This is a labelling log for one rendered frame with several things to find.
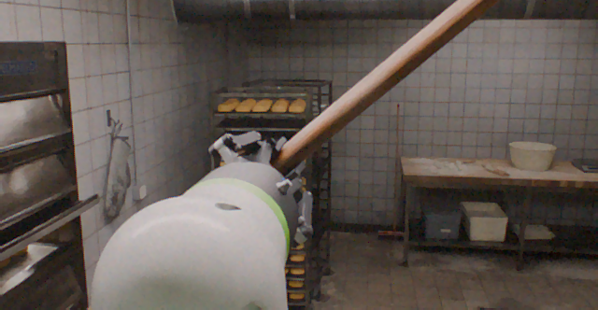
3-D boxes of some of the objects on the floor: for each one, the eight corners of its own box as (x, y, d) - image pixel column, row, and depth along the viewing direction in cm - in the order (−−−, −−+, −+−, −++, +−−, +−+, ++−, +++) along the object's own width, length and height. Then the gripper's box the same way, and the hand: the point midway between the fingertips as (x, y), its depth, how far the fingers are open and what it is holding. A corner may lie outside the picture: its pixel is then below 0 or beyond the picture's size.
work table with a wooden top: (399, 265, 495) (404, 174, 477) (395, 235, 573) (399, 156, 555) (647, 279, 464) (661, 183, 446) (607, 246, 541) (619, 162, 524)
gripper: (152, 169, 44) (224, 128, 68) (274, 307, 45) (304, 219, 69) (215, 114, 43) (267, 91, 66) (339, 259, 44) (348, 185, 67)
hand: (281, 162), depth 64 cm, fingers closed on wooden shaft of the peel, 3 cm apart
